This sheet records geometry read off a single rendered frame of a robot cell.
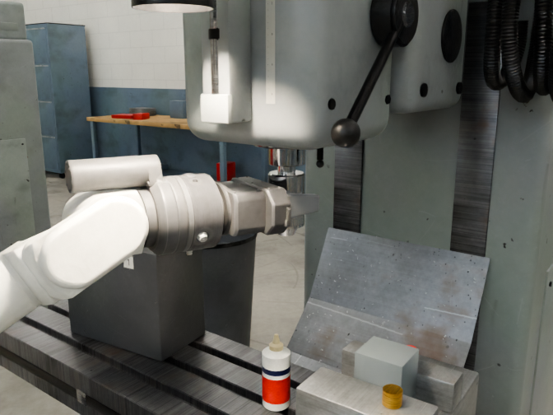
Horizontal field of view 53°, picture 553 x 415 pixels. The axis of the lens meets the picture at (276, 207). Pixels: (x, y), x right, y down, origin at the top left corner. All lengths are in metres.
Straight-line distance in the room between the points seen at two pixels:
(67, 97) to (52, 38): 0.76
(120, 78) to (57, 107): 0.90
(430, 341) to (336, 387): 0.36
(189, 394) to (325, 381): 0.26
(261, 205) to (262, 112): 0.11
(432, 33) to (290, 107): 0.26
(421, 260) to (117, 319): 0.54
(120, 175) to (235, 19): 0.20
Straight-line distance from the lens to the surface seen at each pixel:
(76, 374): 0.98
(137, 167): 0.61
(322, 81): 0.58
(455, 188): 1.00
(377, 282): 1.06
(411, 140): 1.02
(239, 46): 0.59
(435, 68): 0.78
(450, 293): 1.01
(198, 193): 0.61
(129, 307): 0.97
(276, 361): 0.79
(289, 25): 0.58
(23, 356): 1.12
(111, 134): 8.05
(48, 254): 0.56
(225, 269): 2.61
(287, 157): 0.68
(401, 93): 0.73
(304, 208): 0.69
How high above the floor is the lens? 1.39
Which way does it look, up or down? 14 degrees down
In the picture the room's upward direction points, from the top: straight up
